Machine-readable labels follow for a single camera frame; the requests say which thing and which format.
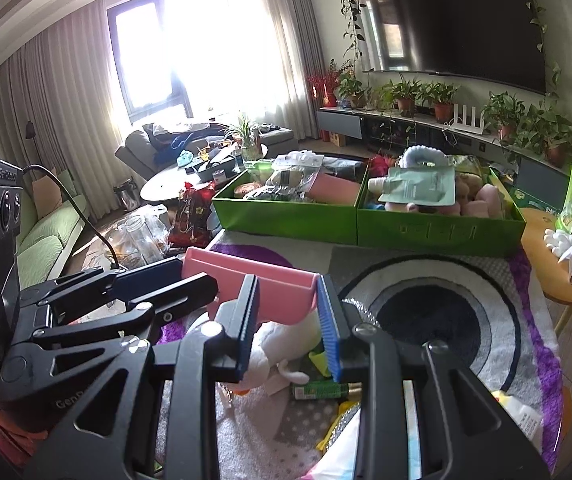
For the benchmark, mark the purple grey rug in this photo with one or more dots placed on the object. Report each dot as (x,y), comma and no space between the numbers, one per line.
(490,312)

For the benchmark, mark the pink plastic clip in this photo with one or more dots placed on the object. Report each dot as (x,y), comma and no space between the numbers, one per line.
(287,296)

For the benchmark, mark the left green storage box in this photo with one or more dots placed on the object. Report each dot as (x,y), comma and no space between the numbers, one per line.
(314,221)

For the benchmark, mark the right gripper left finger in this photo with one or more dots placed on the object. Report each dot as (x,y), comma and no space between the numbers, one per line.
(110,433)

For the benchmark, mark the round coffee table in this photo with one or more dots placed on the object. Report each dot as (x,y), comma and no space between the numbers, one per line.
(170,182)

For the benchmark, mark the silver steel wool scrubber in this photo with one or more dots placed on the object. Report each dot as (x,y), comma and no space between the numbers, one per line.
(366,316)

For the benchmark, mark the yellow scrubber sponge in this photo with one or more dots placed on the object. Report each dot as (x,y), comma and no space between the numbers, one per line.
(346,411)

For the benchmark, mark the red patterned bag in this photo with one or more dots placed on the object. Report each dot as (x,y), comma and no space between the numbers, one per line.
(189,227)

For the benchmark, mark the green medicine bottle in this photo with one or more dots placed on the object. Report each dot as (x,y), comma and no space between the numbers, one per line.
(325,390)

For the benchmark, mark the grey green face mask pack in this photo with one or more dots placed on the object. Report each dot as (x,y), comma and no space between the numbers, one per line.
(432,186)

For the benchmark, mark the black wall television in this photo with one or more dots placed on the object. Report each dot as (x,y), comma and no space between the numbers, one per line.
(494,40)

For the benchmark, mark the grey sofa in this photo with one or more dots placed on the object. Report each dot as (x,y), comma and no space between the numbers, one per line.
(150,149)

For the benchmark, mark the right green storage box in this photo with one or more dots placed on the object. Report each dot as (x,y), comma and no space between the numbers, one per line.
(437,233)

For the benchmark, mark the green storage box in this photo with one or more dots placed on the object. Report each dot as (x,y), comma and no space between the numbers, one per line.
(437,233)
(314,221)

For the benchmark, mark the blue fluffy headband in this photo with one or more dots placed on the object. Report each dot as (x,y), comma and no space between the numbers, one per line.
(421,155)

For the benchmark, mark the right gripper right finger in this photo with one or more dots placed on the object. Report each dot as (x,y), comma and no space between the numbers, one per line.
(462,432)

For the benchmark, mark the white plush bunny toy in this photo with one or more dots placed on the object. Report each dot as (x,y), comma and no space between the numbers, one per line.
(274,348)

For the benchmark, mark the glass jars cluster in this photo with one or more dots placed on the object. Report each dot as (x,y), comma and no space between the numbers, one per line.
(141,237)

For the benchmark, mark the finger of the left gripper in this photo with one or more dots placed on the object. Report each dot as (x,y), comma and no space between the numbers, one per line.
(145,316)
(99,286)

